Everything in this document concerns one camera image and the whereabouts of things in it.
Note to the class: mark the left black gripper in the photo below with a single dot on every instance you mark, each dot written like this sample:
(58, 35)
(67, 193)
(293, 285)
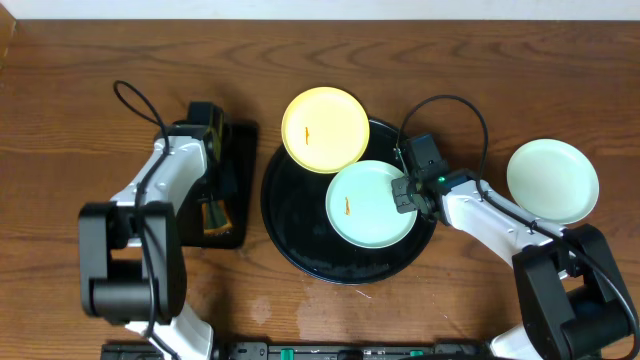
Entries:
(221, 194)

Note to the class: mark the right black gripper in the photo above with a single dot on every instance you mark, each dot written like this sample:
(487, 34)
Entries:
(401, 204)

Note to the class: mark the orange green sponge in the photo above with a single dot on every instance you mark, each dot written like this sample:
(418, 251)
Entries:
(216, 220)

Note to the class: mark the mint green plate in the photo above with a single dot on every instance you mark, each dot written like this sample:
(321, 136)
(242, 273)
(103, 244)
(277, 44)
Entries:
(360, 205)

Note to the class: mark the light green plate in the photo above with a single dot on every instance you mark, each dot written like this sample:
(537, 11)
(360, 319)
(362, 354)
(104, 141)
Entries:
(553, 180)

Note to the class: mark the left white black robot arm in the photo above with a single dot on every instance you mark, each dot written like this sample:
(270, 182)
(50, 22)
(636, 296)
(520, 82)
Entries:
(132, 269)

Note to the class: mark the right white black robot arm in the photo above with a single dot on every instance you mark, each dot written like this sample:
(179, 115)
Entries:
(572, 298)

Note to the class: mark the black rectangular tray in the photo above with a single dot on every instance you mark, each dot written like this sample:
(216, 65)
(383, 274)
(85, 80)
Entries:
(189, 217)

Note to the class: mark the black round tray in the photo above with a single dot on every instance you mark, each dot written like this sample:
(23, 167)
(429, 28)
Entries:
(294, 214)

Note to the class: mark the yellow plate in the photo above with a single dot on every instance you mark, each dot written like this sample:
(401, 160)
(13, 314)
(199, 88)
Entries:
(325, 129)

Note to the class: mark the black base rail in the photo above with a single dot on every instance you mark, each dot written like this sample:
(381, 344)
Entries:
(264, 351)

